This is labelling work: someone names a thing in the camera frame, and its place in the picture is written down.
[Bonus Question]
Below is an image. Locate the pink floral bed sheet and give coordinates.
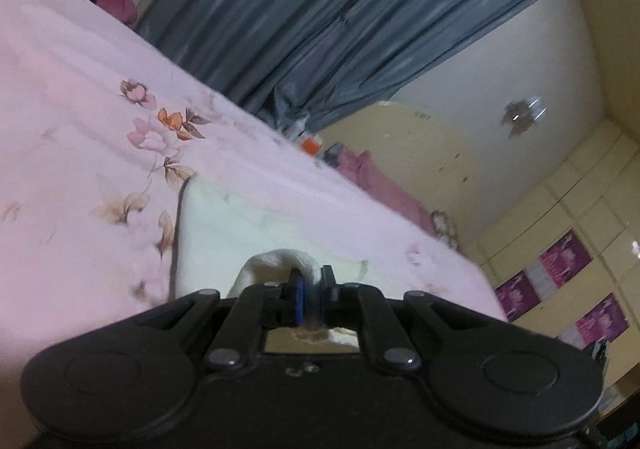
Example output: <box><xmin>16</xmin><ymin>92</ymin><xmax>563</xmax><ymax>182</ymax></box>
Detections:
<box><xmin>0</xmin><ymin>0</ymin><xmax>509</xmax><ymax>435</ymax></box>

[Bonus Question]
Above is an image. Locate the pink wardrobe poster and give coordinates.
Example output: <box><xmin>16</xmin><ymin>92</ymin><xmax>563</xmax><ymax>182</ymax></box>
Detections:
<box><xmin>539</xmin><ymin>231</ymin><xmax>594</xmax><ymax>288</ymax></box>
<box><xmin>574</xmin><ymin>293</ymin><xmax>631</xmax><ymax>349</ymax></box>
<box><xmin>494</xmin><ymin>271</ymin><xmax>542</xmax><ymax>323</ymax></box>

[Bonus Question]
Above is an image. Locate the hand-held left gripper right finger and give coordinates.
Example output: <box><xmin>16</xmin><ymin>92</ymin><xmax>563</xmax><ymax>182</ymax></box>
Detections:
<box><xmin>320</xmin><ymin>265</ymin><xmax>494</xmax><ymax>375</ymax></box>

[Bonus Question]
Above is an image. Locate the cream wardrobe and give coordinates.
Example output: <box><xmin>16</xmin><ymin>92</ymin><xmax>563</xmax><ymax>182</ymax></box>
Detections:
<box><xmin>459</xmin><ymin>0</ymin><xmax>640</xmax><ymax>412</ymax></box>

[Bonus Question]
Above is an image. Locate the wide blue curtain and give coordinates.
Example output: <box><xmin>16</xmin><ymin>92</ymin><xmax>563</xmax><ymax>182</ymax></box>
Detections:
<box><xmin>135</xmin><ymin>0</ymin><xmax>582</xmax><ymax>136</ymax></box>

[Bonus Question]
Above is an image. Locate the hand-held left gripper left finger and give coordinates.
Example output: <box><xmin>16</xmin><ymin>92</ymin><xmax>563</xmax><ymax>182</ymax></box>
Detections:
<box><xmin>132</xmin><ymin>269</ymin><xmax>307</xmax><ymax>375</ymax></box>

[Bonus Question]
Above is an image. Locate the cream white towel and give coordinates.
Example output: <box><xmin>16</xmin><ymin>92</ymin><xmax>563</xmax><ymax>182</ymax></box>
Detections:
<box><xmin>171</xmin><ymin>175</ymin><xmax>372</xmax><ymax>355</ymax></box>

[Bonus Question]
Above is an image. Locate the floral patterned pillow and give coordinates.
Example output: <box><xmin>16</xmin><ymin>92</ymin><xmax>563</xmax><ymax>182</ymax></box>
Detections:
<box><xmin>433</xmin><ymin>210</ymin><xmax>459</xmax><ymax>251</ymax></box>

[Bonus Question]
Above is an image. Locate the pink blanket pile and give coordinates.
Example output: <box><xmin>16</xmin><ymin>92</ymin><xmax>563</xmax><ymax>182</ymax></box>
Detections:
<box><xmin>339</xmin><ymin>151</ymin><xmax>437</xmax><ymax>236</ymax></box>

